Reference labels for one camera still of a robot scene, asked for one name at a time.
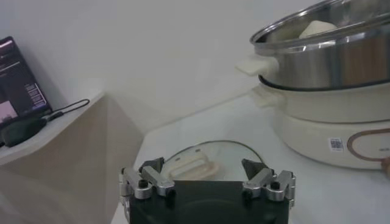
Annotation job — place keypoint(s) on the stainless steel steamer basket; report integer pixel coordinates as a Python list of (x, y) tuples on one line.
[(310, 64)]

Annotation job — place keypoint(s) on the black computer mouse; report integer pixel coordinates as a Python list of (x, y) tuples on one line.
[(21, 132)]

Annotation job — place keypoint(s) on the white side table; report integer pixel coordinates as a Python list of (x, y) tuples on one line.
[(76, 152)]

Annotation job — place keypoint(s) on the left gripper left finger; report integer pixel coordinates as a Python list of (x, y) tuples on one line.
[(158, 181)]

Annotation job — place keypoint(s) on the cream electric cooker base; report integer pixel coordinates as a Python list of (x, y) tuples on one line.
[(304, 134)]

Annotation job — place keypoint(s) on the open black laptop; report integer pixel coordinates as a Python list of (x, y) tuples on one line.
[(18, 82)]

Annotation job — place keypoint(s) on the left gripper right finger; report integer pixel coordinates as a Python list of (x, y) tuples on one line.
[(259, 181)]

